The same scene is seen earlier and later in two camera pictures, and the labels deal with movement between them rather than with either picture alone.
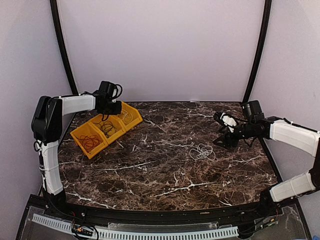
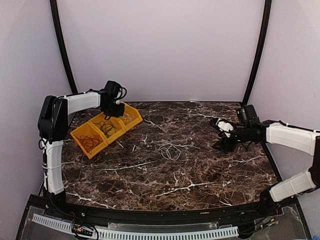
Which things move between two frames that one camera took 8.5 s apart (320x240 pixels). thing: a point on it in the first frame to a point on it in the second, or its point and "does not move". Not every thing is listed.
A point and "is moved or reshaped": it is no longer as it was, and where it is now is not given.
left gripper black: (117, 110) does not move
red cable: (89, 142) does not move
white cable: (202, 151) is moved or reshaped
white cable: (127, 118) does not move
